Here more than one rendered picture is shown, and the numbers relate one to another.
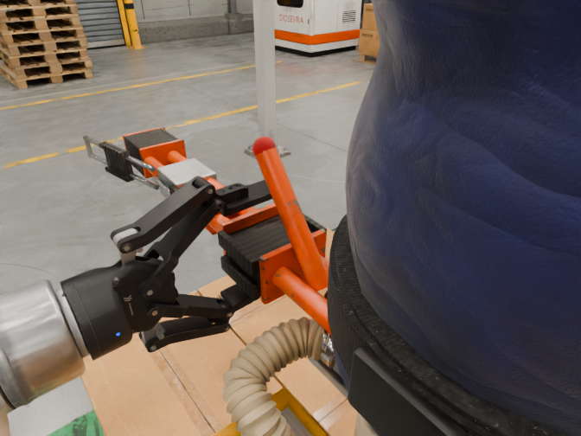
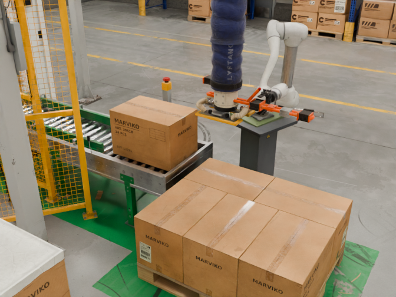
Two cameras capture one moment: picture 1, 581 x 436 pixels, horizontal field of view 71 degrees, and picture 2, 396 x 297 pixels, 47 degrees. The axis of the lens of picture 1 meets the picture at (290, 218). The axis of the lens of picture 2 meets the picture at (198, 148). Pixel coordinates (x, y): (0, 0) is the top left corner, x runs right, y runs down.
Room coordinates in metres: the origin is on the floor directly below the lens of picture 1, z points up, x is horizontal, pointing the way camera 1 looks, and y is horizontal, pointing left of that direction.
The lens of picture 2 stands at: (3.00, -1.29, 2.35)
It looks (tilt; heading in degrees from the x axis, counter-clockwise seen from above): 27 degrees down; 162
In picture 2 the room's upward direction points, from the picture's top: straight up
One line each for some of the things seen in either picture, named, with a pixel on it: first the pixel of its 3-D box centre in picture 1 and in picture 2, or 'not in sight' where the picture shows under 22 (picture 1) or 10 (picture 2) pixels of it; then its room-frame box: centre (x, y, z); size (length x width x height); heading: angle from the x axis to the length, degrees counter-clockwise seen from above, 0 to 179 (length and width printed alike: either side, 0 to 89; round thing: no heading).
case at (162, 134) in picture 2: not in sight; (154, 131); (-0.37, -0.55, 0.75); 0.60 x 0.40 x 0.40; 39
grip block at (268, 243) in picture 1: (272, 248); (257, 104); (0.36, 0.02, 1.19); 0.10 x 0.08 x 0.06; 128
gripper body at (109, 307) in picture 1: (125, 299); (269, 98); (0.28, 0.15, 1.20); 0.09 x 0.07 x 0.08; 128
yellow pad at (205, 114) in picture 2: not in sight; (218, 115); (0.22, -0.21, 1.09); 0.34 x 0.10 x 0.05; 38
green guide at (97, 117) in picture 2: not in sight; (78, 109); (-1.44, -1.09, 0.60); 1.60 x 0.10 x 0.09; 39
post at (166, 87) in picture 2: not in sight; (168, 131); (-0.85, -0.31, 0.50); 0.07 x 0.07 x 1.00; 39
